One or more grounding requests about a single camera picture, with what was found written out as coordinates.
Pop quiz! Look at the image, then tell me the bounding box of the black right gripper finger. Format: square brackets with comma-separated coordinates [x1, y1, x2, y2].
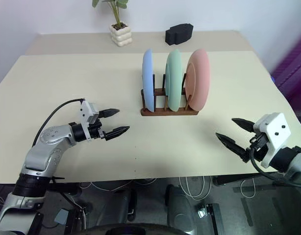
[215, 132, 248, 160]
[231, 117, 255, 134]

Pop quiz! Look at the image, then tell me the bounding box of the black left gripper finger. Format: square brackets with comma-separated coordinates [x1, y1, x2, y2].
[104, 125, 130, 142]
[99, 108, 121, 119]

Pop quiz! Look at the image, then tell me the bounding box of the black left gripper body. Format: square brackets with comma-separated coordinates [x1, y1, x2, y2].
[88, 118, 107, 141]

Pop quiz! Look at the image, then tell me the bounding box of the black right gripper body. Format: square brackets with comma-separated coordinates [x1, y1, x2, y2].
[243, 132, 272, 164]

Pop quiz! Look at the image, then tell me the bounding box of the blue plate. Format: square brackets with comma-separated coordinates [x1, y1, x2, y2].
[141, 48, 156, 114]

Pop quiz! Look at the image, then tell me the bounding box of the brown wooden plate rack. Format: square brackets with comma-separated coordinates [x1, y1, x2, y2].
[140, 72, 199, 117]

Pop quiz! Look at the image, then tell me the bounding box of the pink plate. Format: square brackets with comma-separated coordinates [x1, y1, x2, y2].
[184, 48, 211, 112]

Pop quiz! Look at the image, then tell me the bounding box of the green plate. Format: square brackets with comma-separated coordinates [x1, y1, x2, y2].
[164, 48, 184, 112]

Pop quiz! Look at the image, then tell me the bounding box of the white bubble plant pot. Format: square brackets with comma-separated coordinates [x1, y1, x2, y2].
[109, 22, 132, 47]

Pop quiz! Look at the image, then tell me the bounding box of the dark rounded shape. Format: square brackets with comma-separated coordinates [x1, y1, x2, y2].
[164, 184, 198, 233]

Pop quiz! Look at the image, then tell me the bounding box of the black foam block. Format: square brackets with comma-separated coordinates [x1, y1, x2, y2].
[165, 23, 194, 46]

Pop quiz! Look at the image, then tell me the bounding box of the green potted plant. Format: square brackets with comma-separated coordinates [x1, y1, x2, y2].
[92, 0, 129, 29]

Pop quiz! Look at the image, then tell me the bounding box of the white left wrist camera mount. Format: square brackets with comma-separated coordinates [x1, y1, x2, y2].
[78, 98, 100, 142]

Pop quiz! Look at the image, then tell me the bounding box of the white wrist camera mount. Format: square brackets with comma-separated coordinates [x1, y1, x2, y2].
[78, 98, 100, 142]
[252, 112, 292, 168]

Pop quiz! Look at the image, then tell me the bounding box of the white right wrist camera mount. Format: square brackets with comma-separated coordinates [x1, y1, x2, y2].
[252, 112, 292, 168]

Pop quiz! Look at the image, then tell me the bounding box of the black table frame bar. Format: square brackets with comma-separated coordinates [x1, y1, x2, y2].
[212, 172, 284, 186]

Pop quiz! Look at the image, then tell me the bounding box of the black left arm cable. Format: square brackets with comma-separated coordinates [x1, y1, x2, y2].
[32, 98, 85, 149]

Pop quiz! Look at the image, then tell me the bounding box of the short white floor cable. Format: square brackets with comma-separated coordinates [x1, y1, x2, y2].
[239, 178, 256, 199]

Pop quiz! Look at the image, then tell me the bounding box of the looped white floor cable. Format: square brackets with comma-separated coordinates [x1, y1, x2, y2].
[178, 175, 213, 202]

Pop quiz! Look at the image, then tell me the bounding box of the long white floor cable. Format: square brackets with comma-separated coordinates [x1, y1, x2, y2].
[78, 179, 156, 193]

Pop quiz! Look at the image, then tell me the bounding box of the black foot with metal bracket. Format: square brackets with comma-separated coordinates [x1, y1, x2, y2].
[196, 202, 226, 235]

